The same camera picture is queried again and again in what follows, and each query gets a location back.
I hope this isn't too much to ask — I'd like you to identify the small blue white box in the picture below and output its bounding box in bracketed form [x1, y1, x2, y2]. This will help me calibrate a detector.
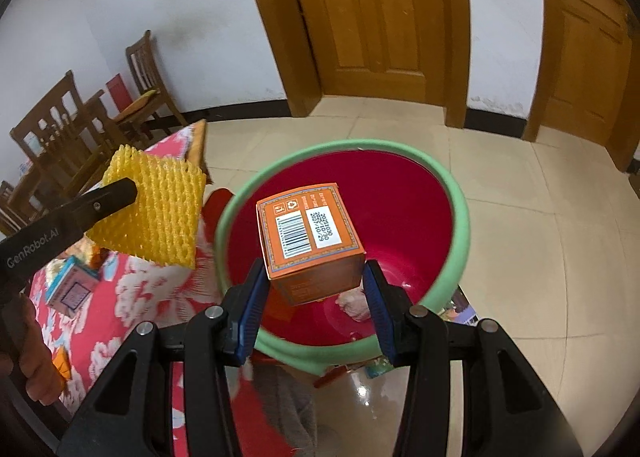
[44, 255, 100, 317]

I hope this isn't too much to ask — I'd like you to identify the yellow foam fruit net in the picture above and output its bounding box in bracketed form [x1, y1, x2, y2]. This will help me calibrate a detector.
[87, 145, 206, 269]

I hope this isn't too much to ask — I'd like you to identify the orange cardboard box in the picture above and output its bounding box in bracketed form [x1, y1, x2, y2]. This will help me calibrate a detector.
[255, 183, 366, 307]

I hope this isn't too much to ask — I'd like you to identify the left hand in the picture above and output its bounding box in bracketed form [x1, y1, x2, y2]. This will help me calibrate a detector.
[18, 295, 65, 406]

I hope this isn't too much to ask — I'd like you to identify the wooden dining table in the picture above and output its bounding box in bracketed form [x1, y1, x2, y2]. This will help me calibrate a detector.
[0, 89, 109, 238]

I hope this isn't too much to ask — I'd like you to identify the wooden chair near table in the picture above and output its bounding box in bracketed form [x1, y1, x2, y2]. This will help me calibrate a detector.
[10, 70, 113, 200]

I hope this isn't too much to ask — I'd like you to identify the red floral tablecloth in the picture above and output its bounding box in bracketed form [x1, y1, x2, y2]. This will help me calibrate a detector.
[28, 124, 296, 457]

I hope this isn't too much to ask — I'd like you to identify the small orange item on cloth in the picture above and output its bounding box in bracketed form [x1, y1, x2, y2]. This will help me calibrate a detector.
[52, 347, 73, 381]

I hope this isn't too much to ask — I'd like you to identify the red bin green rim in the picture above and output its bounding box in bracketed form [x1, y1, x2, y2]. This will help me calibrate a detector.
[214, 139, 471, 376]

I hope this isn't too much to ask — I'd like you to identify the red box on table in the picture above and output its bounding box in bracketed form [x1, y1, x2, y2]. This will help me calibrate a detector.
[105, 74, 134, 113]

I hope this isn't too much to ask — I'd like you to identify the wooden chair with cushion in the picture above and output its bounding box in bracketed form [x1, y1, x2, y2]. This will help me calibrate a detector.
[114, 29, 188, 136]

